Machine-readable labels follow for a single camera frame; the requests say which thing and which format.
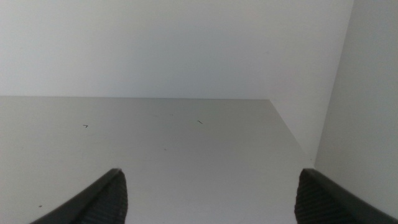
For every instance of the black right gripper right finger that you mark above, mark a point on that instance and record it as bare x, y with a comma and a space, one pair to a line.
323, 202

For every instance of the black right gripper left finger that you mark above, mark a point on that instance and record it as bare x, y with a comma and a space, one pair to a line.
102, 202

